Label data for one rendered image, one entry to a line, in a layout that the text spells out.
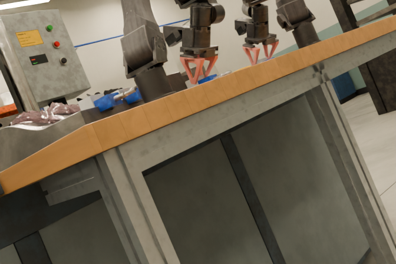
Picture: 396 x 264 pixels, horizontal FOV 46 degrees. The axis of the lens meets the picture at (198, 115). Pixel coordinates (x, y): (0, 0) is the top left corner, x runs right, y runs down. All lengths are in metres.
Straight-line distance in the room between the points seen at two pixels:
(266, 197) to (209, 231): 0.27
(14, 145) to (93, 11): 8.49
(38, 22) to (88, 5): 7.33
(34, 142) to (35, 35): 1.19
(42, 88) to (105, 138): 1.50
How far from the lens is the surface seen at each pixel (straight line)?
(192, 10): 1.24
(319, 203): 1.64
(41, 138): 1.03
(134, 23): 0.97
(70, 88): 2.16
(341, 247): 1.71
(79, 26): 9.25
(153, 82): 0.91
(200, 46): 1.24
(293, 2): 1.40
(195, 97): 0.72
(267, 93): 0.88
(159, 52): 0.93
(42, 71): 2.13
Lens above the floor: 0.75
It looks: level
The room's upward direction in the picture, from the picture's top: 23 degrees counter-clockwise
